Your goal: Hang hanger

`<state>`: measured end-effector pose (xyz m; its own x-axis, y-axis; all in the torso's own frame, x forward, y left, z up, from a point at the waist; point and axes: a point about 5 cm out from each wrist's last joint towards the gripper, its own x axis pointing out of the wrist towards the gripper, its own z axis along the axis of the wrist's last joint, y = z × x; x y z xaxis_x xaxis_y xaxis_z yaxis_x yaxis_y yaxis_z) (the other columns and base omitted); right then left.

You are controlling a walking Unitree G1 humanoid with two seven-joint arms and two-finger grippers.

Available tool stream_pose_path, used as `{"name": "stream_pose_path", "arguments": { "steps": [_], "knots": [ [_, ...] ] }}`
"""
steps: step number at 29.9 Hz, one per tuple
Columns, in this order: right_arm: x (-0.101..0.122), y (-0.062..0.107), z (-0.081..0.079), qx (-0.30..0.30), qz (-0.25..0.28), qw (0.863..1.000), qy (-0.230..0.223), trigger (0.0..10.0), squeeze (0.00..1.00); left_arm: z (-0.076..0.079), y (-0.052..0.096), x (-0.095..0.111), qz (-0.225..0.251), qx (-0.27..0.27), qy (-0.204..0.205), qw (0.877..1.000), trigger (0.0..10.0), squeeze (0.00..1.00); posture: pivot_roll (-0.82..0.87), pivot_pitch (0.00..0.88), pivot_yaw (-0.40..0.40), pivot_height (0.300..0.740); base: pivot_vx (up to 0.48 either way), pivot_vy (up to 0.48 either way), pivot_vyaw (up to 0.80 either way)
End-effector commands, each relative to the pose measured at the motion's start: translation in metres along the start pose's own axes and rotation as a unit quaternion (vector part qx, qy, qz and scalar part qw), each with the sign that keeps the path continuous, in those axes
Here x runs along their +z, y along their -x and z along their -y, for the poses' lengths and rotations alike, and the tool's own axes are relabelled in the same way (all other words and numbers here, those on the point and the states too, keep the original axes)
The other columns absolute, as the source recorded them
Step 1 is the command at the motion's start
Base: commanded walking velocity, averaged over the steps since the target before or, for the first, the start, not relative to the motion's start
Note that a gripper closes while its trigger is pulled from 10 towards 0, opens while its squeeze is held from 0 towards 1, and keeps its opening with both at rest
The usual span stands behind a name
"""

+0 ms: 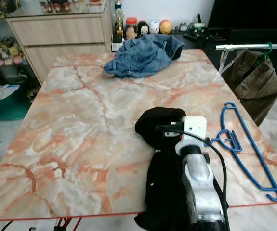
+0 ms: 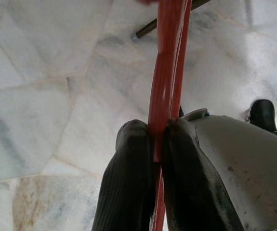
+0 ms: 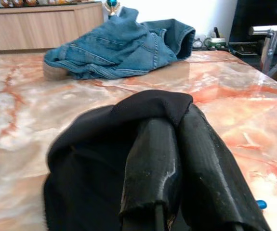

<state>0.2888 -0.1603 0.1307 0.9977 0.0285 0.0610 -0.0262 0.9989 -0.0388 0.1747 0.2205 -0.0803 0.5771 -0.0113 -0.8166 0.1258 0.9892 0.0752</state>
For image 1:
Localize small black green figurine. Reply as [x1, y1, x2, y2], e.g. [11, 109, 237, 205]
[190, 13, 207, 37]

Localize beige wooden cabinet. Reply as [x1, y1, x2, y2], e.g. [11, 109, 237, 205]
[6, 12, 117, 82]

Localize white egg figurine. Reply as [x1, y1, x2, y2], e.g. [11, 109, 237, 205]
[149, 20, 160, 35]

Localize blue denim jacket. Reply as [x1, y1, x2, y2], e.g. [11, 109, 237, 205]
[103, 34, 185, 78]

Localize black round figurine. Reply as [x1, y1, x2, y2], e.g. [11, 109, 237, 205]
[137, 20, 150, 38]

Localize black television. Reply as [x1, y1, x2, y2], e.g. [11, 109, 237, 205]
[207, 0, 277, 29]

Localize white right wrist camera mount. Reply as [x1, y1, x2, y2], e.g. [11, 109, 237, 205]
[175, 115, 208, 155]

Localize green storage basket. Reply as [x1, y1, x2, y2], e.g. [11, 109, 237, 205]
[0, 84, 22, 122]

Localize brown trousers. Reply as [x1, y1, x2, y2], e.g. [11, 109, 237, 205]
[223, 48, 277, 127]

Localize black knit garment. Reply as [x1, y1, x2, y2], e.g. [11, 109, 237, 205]
[133, 107, 206, 231]

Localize blue plastic hanger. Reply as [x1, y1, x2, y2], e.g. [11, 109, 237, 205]
[205, 102, 277, 203]

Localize gold trophy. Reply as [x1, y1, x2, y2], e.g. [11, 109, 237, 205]
[112, 0, 125, 51]

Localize green hanger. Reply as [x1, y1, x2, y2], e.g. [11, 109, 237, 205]
[259, 42, 274, 61]

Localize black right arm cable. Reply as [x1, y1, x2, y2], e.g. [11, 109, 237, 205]
[156, 124, 230, 231]

